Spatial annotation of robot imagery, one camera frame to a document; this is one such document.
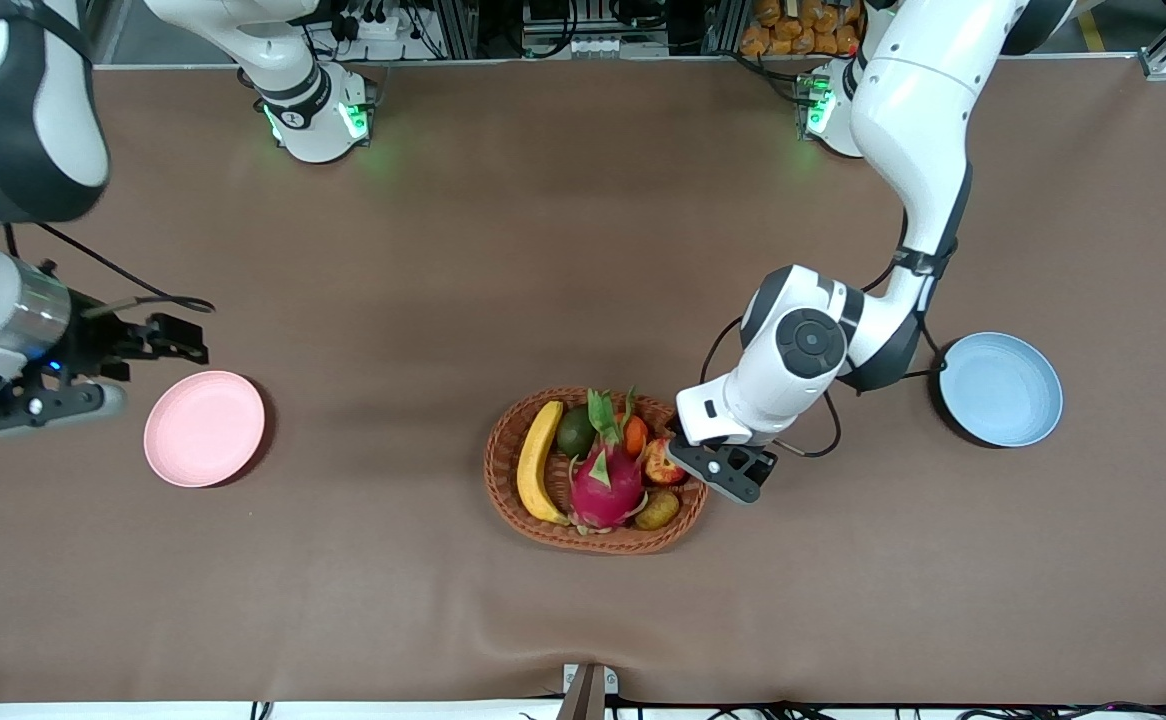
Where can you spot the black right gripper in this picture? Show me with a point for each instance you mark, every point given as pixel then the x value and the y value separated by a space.
pixel 103 343

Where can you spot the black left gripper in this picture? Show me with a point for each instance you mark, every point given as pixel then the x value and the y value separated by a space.
pixel 675 425

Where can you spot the red yellow apple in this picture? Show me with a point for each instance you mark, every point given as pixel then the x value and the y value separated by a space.
pixel 658 464

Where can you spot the yellow banana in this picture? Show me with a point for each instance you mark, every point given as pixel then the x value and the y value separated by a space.
pixel 535 470

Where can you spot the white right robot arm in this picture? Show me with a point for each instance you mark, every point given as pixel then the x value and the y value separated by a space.
pixel 23 110

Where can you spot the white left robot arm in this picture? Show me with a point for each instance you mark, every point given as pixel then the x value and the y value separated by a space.
pixel 923 110

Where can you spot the small orange fruit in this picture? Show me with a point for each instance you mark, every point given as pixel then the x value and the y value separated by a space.
pixel 635 435

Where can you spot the olive brown oval fruit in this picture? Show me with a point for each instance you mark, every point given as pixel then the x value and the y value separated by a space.
pixel 657 511

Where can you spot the pink round plate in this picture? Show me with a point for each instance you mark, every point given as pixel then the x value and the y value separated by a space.
pixel 203 428

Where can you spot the pink dragon fruit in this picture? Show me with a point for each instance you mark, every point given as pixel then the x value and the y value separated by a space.
pixel 605 485

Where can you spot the dark green avocado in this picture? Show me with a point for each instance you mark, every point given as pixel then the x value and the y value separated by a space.
pixel 575 432

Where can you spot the brown wicker oval basket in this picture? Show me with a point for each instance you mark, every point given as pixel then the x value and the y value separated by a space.
pixel 499 470

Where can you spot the light blue round plate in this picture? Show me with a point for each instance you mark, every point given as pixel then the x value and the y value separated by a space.
pixel 1001 390

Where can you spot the white power strip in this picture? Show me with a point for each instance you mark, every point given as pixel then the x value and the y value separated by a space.
pixel 368 25

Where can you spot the orange snack bags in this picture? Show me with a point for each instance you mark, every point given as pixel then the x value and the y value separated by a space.
pixel 793 25

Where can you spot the metal table edge bracket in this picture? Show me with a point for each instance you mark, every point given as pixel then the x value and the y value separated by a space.
pixel 588 690

